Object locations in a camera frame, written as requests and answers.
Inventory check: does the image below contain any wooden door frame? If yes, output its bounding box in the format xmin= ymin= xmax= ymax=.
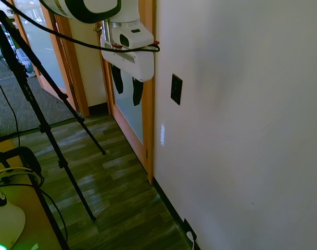
xmin=140 ymin=0 xmax=158 ymax=185

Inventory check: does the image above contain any thin black hanging cable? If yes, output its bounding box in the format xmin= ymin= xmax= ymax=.
xmin=0 ymin=67 xmax=20 ymax=146

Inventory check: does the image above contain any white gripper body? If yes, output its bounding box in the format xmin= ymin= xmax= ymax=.
xmin=100 ymin=33 xmax=156 ymax=83

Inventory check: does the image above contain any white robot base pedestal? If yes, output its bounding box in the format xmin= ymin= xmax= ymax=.
xmin=0 ymin=182 xmax=27 ymax=249

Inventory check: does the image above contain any white cable bundle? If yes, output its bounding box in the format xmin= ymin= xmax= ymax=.
xmin=0 ymin=166 xmax=44 ymax=189

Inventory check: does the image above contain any black baseboard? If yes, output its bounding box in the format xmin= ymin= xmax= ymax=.
xmin=87 ymin=103 xmax=201 ymax=250

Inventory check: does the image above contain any black looped cable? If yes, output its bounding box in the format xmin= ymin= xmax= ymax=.
xmin=37 ymin=186 xmax=69 ymax=247

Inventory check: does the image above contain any black wall outlet plate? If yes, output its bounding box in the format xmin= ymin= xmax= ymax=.
xmin=183 ymin=218 xmax=198 ymax=242

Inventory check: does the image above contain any red wrist camera mount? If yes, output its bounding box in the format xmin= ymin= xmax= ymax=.
xmin=111 ymin=40 xmax=160 ymax=49

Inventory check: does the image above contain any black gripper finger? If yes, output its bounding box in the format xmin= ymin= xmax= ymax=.
xmin=110 ymin=63 xmax=124 ymax=94
xmin=132 ymin=76 xmax=144 ymax=106

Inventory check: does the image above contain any black camera tripod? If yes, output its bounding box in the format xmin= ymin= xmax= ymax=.
xmin=0 ymin=6 xmax=107 ymax=250

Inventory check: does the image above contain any frosted glass wooden door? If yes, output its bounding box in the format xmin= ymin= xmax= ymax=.
xmin=95 ymin=19 xmax=150 ymax=180

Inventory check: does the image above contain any long black arm cable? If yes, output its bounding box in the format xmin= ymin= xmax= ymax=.
xmin=0 ymin=0 xmax=161 ymax=54

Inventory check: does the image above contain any glass door with wood frame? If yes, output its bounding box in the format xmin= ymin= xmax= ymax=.
xmin=7 ymin=0 xmax=91 ymax=118

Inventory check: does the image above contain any black table clamp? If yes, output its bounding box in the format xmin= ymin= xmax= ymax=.
xmin=0 ymin=146 xmax=43 ymax=183

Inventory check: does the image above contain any black light switch plate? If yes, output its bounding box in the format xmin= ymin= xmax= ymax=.
xmin=170 ymin=73 xmax=183 ymax=106

